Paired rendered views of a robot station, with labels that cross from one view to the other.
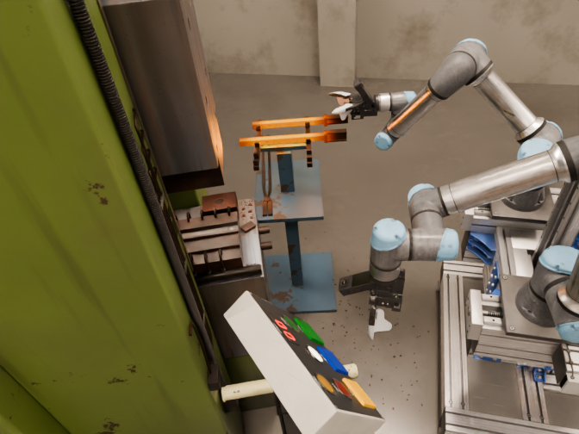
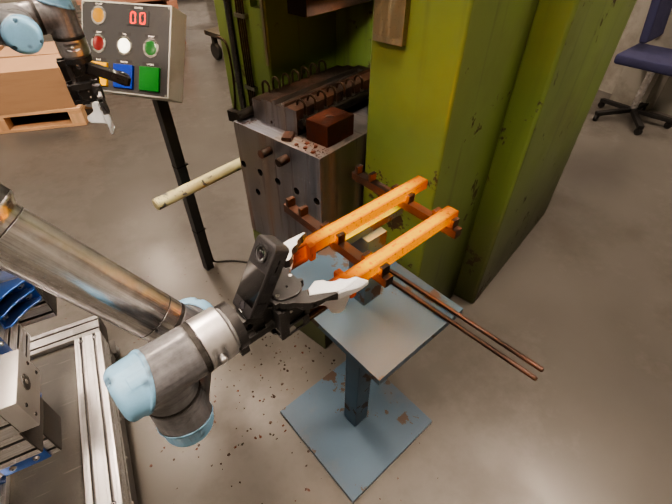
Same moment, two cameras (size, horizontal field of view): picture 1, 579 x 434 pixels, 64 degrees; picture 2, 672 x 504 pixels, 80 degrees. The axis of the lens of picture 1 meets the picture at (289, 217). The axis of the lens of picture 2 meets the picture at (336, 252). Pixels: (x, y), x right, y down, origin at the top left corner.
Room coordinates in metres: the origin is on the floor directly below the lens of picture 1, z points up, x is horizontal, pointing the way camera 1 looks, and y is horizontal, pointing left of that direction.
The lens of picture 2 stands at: (2.04, -0.56, 1.47)
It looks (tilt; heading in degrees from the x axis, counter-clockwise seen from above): 42 degrees down; 135
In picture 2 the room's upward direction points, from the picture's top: straight up
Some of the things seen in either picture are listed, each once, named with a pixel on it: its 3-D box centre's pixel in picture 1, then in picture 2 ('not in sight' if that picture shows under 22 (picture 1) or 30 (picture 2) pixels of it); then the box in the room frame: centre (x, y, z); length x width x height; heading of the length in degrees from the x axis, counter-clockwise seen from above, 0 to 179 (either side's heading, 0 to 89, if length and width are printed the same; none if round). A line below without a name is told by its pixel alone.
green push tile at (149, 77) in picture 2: (308, 332); (150, 79); (0.65, -0.02, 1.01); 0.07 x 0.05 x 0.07; 29
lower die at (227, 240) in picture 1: (176, 249); (319, 93); (1.04, 0.38, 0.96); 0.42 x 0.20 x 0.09; 94
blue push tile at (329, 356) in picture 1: (331, 362); (124, 76); (0.56, -0.06, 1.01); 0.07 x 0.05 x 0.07; 29
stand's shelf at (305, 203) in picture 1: (288, 189); (363, 295); (1.60, -0.01, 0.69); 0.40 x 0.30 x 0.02; 176
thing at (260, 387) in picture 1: (290, 381); (205, 180); (0.72, 0.05, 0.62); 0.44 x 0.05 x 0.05; 94
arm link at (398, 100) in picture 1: (401, 102); (159, 372); (1.69, -0.52, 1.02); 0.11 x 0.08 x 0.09; 86
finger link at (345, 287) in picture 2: (339, 99); (338, 298); (1.76, -0.27, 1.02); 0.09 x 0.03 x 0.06; 50
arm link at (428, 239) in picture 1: (430, 239); (15, 22); (0.72, -0.32, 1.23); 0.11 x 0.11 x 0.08; 81
